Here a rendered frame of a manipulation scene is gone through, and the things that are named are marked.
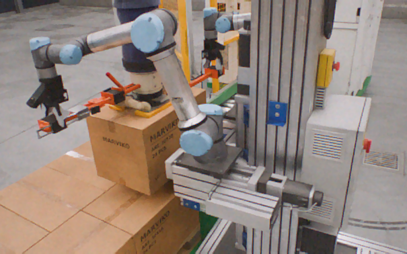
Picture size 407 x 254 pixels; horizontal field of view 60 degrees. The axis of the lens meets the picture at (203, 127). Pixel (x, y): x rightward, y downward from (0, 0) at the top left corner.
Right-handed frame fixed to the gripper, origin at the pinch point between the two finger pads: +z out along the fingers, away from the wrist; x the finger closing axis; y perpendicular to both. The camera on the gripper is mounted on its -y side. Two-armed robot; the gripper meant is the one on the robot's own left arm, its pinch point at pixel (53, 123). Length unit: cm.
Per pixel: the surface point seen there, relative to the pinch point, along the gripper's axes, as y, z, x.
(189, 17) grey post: 365, 27, 178
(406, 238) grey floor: 146, 116, -145
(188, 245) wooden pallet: 62, 113, -22
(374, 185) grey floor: 200, 115, -116
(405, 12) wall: 955, 89, -66
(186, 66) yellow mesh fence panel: 156, 24, 40
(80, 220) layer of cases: 10, 66, 12
